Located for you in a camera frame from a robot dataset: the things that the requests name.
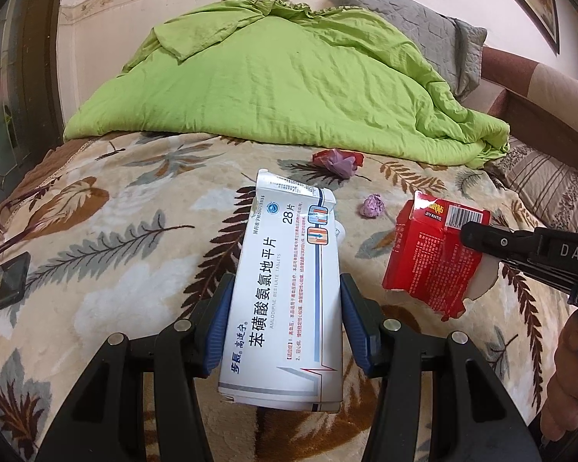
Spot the white medicine box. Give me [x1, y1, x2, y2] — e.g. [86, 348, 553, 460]
[216, 168, 345, 413]

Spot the green quilt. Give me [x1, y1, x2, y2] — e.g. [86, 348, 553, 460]
[62, 0, 511, 169]

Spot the patterned glass door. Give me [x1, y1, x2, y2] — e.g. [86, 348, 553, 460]
[0, 0, 71, 232]

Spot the red and purple wrapper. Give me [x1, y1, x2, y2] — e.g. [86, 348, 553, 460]
[312, 149, 366, 179]

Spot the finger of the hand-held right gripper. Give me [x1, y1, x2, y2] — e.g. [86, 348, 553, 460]
[498, 260, 578, 306]
[460, 221, 538, 264]

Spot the brown padded headboard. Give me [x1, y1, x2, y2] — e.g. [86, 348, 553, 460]
[462, 45, 578, 164]

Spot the purple paper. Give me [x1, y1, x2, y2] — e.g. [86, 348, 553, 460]
[361, 193, 386, 219]

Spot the grey quilted pillow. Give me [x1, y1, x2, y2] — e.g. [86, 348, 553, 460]
[337, 0, 488, 102]

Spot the person's right hand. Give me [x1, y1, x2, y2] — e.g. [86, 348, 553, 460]
[542, 310, 578, 441]

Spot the leaf-printed blanket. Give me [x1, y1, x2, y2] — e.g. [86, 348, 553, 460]
[0, 132, 578, 462]

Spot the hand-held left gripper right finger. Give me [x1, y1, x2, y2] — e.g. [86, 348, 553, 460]
[339, 273, 543, 462]

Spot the striped floral pillow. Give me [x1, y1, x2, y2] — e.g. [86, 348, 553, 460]
[484, 137, 578, 236]

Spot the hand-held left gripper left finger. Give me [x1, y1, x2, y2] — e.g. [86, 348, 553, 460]
[34, 273, 235, 462]

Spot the red snack packet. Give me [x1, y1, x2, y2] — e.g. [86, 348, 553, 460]
[383, 190, 499, 321]

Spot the black smartphone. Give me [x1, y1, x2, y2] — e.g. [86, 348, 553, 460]
[0, 251, 31, 319]

